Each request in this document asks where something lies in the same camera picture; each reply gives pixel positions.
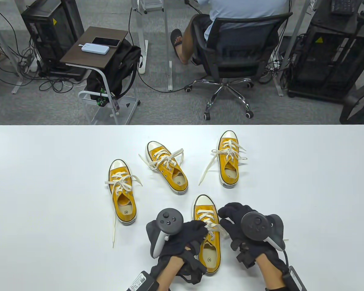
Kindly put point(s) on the person's right hand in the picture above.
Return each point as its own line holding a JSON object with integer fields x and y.
{"x": 232, "y": 221}

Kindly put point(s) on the person's left hand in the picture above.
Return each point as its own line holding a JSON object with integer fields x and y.
{"x": 185, "y": 239}

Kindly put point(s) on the yellow canvas shoe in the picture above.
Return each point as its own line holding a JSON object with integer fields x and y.
{"x": 153, "y": 147}
{"x": 203, "y": 201}
{"x": 229, "y": 135}
{"x": 119, "y": 165}

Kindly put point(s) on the person's left forearm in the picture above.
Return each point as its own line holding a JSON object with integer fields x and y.
{"x": 165, "y": 272}

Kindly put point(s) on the person's right forearm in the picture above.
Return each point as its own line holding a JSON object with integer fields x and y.
{"x": 268, "y": 272}

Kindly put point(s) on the black forearm electronics box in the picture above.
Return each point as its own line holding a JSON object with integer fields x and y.
{"x": 139, "y": 282}
{"x": 295, "y": 280}

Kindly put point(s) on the white desk leg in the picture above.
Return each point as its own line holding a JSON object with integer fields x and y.
{"x": 289, "y": 57}
{"x": 141, "y": 39}
{"x": 169, "y": 60}
{"x": 8, "y": 53}

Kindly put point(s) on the black mesh office chair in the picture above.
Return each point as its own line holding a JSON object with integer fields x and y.
{"x": 239, "y": 45}

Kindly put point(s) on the black backpack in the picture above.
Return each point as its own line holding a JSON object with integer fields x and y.
{"x": 121, "y": 66}

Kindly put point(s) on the black computer cabinet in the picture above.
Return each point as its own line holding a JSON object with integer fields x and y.
{"x": 327, "y": 54}

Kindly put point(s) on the light blue power bank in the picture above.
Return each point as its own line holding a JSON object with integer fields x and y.
{"x": 95, "y": 48}

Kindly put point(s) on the black smartphone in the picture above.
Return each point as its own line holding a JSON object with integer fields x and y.
{"x": 106, "y": 41}

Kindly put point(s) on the brown side table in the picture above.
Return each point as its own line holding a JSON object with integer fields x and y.
{"x": 79, "y": 54}

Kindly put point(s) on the white drawer unit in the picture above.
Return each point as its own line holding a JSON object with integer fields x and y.
{"x": 151, "y": 4}

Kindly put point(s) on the black keyboard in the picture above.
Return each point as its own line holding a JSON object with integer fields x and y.
{"x": 342, "y": 6}

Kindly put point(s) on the black computer tower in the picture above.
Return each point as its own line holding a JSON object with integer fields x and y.
{"x": 54, "y": 33}

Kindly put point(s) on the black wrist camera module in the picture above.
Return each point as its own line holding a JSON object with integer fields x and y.
{"x": 195, "y": 266}
{"x": 245, "y": 259}

